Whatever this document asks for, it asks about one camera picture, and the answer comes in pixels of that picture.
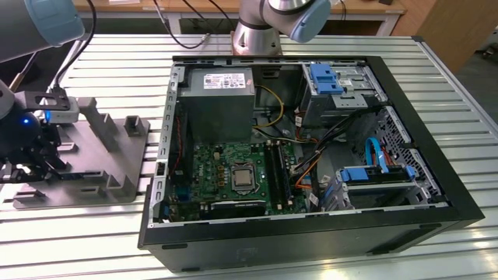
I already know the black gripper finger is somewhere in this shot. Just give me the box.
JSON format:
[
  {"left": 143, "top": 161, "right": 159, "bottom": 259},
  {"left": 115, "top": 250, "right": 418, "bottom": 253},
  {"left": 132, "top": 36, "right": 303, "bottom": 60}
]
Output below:
[
  {"left": 31, "top": 125, "right": 69, "bottom": 173},
  {"left": 0, "top": 163, "right": 51, "bottom": 184}
]

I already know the black RAM slot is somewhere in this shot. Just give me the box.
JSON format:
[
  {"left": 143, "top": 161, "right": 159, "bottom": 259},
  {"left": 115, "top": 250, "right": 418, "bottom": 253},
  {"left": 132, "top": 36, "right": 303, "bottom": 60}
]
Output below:
[{"left": 266, "top": 139, "right": 284, "bottom": 209}]

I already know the grey parts rack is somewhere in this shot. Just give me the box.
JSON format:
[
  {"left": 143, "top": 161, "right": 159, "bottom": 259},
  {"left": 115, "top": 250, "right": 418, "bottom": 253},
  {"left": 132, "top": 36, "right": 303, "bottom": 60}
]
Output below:
[{"left": 13, "top": 97, "right": 152, "bottom": 209}]

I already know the green motherboard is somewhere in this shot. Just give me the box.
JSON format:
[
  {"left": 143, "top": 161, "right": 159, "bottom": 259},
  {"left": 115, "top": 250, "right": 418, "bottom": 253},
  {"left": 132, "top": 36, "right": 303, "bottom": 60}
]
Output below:
[{"left": 167, "top": 141, "right": 312, "bottom": 219}]

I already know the grey power supply unit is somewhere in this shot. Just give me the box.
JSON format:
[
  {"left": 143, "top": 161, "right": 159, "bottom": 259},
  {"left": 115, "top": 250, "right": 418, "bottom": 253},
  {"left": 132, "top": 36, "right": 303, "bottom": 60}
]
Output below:
[{"left": 177, "top": 67, "right": 258, "bottom": 144}]

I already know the CPU socket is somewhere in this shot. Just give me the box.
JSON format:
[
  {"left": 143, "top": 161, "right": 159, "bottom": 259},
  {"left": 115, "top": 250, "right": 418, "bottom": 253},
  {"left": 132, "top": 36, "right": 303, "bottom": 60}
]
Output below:
[{"left": 228, "top": 164, "right": 260, "bottom": 195}]

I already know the silver CPU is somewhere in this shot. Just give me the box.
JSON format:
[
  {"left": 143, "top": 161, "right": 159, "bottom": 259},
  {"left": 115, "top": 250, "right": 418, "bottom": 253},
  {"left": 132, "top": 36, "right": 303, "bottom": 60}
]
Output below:
[{"left": 232, "top": 170, "right": 254, "bottom": 187}]

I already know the black graphics card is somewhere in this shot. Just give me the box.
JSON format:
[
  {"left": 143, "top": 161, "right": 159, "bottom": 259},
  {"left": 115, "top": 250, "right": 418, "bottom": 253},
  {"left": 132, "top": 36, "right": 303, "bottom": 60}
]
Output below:
[{"left": 204, "top": 199, "right": 268, "bottom": 219}]

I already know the black PC case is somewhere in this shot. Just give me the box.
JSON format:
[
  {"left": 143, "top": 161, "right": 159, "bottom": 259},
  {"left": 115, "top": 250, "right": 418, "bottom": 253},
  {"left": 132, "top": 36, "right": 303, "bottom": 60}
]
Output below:
[{"left": 137, "top": 54, "right": 486, "bottom": 274}]

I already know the blue drive latch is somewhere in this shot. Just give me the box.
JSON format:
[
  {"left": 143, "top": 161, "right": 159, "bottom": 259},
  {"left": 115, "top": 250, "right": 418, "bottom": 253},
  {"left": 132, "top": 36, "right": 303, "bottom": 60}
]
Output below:
[{"left": 311, "top": 64, "right": 347, "bottom": 95}]

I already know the metal drive cage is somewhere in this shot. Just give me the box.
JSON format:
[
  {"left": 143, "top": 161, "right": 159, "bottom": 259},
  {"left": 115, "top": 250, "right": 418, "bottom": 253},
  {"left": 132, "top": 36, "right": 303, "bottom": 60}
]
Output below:
[{"left": 302, "top": 62, "right": 390, "bottom": 126}]

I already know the hard disk in blue carrier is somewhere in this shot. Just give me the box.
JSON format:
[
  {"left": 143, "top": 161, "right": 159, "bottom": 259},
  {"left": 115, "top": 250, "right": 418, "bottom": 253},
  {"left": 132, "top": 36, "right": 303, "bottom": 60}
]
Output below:
[{"left": 340, "top": 165, "right": 416, "bottom": 184}]

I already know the wooden cabinet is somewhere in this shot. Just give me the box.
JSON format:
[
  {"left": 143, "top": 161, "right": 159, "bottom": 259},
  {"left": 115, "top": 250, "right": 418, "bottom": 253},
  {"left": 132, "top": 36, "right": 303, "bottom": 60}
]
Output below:
[{"left": 391, "top": 0, "right": 498, "bottom": 75}]

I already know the grey wheeled stand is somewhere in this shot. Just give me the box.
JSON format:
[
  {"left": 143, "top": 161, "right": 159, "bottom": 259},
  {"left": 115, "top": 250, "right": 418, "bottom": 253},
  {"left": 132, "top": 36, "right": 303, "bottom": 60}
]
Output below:
[{"left": 472, "top": 27, "right": 498, "bottom": 62}]

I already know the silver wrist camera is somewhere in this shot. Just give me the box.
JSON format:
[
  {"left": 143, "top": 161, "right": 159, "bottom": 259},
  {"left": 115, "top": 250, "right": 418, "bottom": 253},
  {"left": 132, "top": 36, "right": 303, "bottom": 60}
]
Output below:
[{"left": 45, "top": 97, "right": 81, "bottom": 124}]

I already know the black camera bracket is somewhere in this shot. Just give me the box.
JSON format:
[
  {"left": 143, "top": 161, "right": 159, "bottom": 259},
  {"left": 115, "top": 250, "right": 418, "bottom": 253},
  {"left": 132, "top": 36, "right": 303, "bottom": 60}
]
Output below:
[{"left": 15, "top": 90, "right": 68, "bottom": 111}]

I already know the black camera cable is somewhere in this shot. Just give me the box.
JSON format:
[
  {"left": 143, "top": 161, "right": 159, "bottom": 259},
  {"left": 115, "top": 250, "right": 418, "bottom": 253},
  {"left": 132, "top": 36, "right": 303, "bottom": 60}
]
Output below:
[{"left": 48, "top": 0, "right": 97, "bottom": 96}]

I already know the wooden desk white frame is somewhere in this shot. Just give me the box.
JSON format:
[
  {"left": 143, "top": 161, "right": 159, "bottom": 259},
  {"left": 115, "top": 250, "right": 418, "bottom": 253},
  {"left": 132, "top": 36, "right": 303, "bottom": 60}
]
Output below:
[
  {"left": 72, "top": 0, "right": 181, "bottom": 35},
  {"left": 169, "top": 0, "right": 407, "bottom": 36}
]

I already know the black cable metal plug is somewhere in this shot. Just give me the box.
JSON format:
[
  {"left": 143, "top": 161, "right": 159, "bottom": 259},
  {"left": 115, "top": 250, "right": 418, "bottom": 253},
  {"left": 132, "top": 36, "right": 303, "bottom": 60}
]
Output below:
[{"left": 152, "top": 0, "right": 213, "bottom": 50}]

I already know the yellow wire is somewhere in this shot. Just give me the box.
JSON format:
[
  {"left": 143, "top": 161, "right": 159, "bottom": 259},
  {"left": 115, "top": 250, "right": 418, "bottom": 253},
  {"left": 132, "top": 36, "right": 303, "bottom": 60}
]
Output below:
[{"left": 252, "top": 84, "right": 284, "bottom": 129}]

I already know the orange wire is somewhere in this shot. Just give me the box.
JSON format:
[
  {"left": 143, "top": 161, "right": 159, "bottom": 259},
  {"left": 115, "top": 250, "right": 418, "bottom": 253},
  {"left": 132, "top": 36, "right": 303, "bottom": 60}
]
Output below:
[{"left": 294, "top": 157, "right": 322, "bottom": 192}]

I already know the black wire bundle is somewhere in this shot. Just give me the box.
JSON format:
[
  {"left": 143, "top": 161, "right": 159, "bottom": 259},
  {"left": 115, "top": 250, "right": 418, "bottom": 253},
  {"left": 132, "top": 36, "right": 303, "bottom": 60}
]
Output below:
[{"left": 295, "top": 103, "right": 390, "bottom": 176}]

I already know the blue data wire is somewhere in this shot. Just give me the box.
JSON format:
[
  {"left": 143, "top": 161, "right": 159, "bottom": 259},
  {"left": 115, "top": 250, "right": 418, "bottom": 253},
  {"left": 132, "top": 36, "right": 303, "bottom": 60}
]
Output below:
[{"left": 364, "top": 136, "right": 390, "bottom": 174}]

